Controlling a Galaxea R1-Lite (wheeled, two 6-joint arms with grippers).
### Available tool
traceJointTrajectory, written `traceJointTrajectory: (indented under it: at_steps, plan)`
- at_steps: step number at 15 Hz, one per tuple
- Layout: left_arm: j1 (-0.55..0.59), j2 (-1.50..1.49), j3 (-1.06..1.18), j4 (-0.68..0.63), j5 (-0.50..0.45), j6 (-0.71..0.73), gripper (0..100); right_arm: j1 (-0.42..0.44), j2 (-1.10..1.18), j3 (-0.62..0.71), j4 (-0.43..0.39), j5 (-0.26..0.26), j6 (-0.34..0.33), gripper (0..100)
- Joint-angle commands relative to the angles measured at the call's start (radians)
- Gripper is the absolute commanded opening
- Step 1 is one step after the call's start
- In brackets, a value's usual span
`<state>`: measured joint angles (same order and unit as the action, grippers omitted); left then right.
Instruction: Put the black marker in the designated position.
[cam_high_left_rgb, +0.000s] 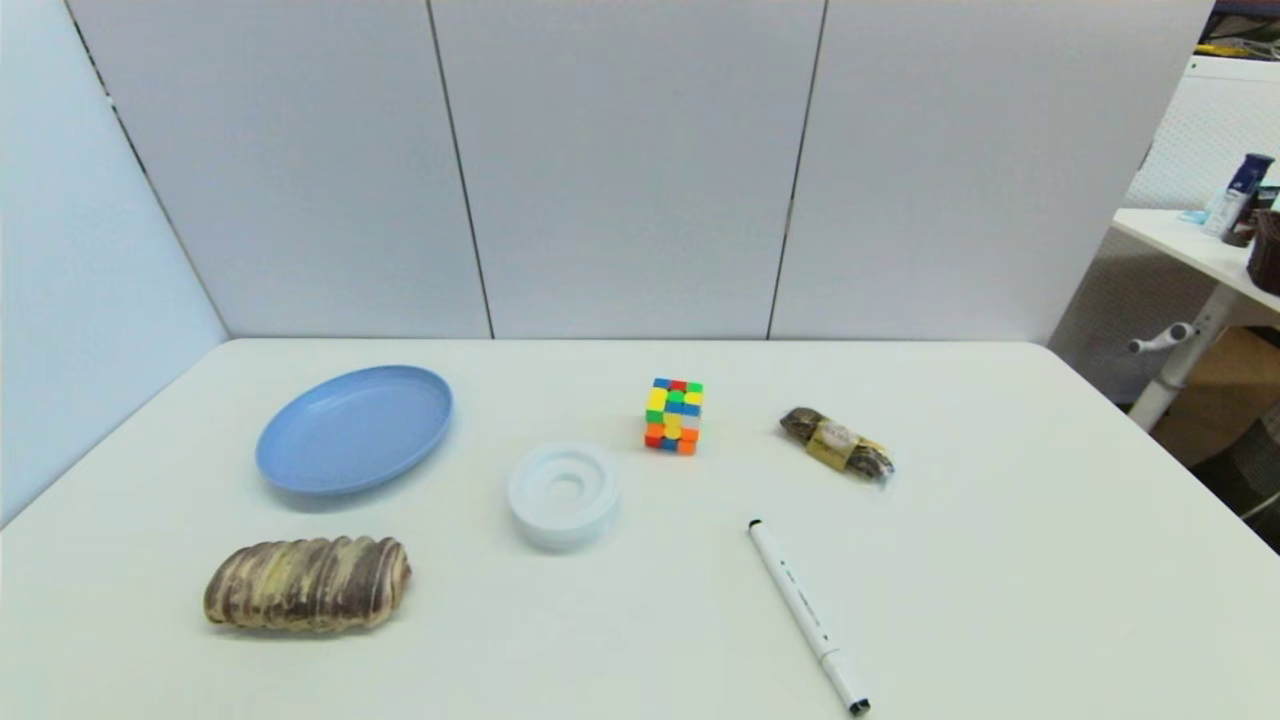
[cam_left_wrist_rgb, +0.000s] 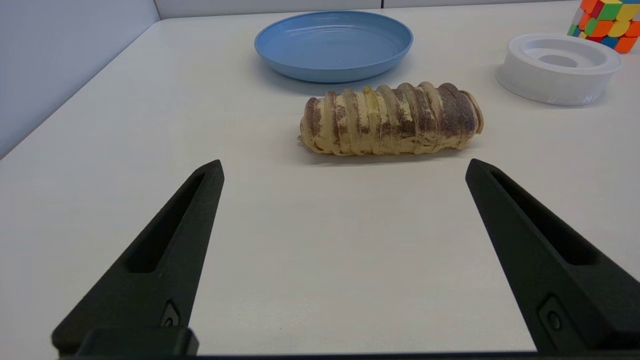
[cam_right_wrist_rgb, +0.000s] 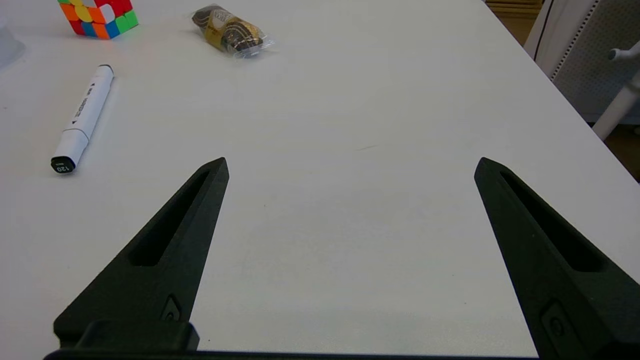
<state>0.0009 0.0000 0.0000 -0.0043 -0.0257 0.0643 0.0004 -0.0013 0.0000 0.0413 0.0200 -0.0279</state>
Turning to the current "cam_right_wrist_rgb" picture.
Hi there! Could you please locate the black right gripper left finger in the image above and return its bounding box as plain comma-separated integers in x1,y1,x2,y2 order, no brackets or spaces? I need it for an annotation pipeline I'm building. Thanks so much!
53,157,230,350

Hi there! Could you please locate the white desk leg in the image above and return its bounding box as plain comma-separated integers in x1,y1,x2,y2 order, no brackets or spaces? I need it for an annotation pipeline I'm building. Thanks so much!
592,70,640,141

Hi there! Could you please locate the white marker with black cap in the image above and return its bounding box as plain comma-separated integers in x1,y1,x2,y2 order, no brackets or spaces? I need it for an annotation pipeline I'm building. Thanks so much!
50,64,115,175

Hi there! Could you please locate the multicoloured puzzle cube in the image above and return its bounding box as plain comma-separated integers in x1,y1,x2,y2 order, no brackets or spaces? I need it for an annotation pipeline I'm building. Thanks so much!
57,0,139,40

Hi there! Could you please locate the white round holder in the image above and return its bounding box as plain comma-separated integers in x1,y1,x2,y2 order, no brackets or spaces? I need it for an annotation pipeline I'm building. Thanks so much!
0,22,26,68

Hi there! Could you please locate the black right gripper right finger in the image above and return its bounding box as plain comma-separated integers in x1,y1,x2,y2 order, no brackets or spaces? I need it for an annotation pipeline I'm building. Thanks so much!
474,157,640,360

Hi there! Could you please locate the wrapped chocolate snack packet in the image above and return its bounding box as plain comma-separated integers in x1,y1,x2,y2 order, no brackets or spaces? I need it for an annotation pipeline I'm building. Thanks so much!
191,4,276,59

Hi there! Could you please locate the white desk crank handle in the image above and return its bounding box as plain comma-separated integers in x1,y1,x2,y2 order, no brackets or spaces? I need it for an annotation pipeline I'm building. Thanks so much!
608,41,640,62

